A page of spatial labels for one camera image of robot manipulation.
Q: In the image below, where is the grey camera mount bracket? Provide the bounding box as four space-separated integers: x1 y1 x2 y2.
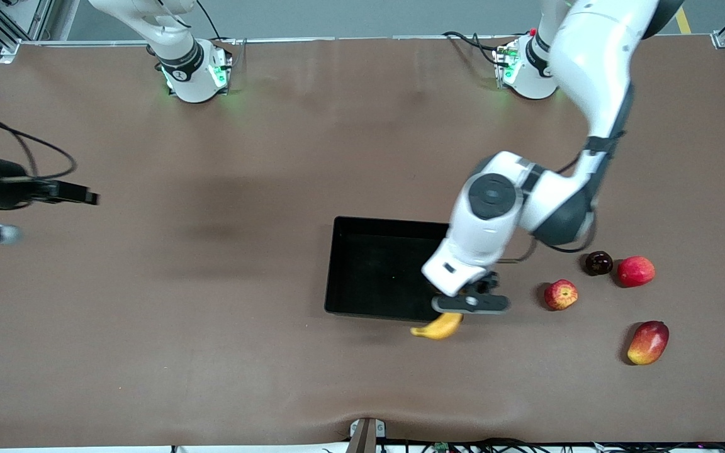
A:
349 417 387 453

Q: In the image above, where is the black right arm base cable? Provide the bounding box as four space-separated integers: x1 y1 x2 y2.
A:
195 0 239 46

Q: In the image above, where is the red yellow apple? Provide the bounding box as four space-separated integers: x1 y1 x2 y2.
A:
544 279 579 311

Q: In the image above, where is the black plastic box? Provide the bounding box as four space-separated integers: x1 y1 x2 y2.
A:
324 216 465 322

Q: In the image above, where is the black arm base cable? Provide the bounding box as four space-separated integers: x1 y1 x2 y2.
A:
442 30 515 67
195 0 239 46

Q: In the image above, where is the black left arm base cable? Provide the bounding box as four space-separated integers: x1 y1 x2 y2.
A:
442 30 515 67

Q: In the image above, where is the red yellow mango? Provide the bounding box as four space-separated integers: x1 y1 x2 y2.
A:
626 320 670 366

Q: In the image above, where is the pink red peach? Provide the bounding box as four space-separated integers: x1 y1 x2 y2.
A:
617 255 656 288

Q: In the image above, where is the dark purple mangosteen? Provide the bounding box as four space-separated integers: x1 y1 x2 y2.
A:
585 250 614 277

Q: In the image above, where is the black cable bundle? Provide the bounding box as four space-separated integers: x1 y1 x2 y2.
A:
323 439 725 453

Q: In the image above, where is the yellow banana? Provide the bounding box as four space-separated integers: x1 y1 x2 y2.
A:
410 312 464 341

